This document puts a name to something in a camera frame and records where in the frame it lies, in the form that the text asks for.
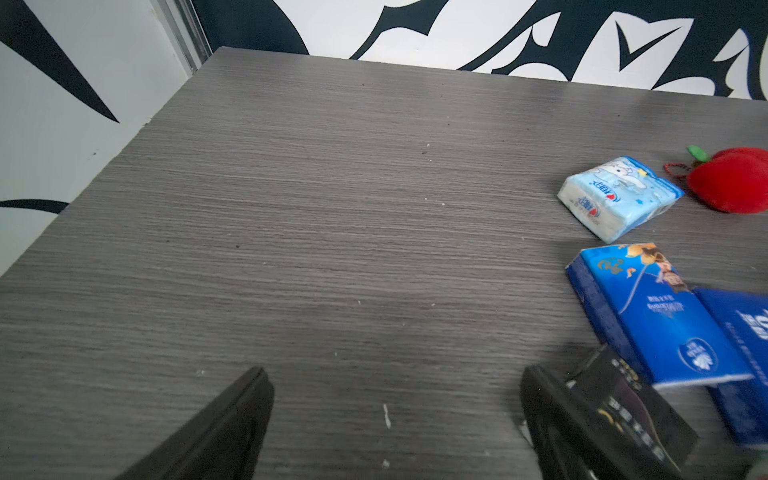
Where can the red plush apple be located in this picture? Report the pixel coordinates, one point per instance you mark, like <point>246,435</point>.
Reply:
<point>730,181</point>

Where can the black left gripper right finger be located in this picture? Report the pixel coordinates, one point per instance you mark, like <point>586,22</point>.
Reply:
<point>572,441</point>

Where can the light blue tissue pack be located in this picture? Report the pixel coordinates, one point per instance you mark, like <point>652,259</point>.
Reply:
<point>616,197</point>

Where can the black packet near left gripper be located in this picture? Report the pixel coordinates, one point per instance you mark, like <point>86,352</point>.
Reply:
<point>621,396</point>

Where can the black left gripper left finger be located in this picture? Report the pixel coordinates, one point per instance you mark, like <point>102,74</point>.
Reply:
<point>222,441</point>

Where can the blue cartoon tissue pack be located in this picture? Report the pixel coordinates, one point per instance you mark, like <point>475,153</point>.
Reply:
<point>640,306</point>

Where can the dark blue Tempo tissue pack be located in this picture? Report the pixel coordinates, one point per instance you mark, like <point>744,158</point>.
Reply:
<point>742,404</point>

